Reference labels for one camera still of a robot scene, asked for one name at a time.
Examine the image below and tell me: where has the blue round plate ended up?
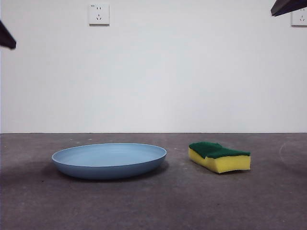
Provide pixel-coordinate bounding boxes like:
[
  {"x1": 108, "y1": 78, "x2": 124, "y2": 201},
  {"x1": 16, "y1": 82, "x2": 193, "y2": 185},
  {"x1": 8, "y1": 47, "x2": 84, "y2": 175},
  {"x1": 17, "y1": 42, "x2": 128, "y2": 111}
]
[{"x1": 51, "y1": 143, "x2": 168, "y2": 180}]

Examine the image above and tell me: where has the yellow sponge with green pad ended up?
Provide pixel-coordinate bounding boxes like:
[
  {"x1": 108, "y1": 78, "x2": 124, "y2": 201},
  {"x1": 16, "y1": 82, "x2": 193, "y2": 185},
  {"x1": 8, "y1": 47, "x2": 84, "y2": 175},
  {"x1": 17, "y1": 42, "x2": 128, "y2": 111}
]
[{"x1": 188, "y1": 141, "x2": 252, "y2": 174}]

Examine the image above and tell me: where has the white wall socket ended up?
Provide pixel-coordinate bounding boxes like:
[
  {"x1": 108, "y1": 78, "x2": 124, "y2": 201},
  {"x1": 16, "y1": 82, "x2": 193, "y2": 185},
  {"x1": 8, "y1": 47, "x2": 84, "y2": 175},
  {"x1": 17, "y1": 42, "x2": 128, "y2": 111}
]
[
  {"x1": 291, "y1": 11, "x2": 307, "y2": 27},
  {"x1": 89, "y1": 3, "x2": 110, "y2": 26}
]

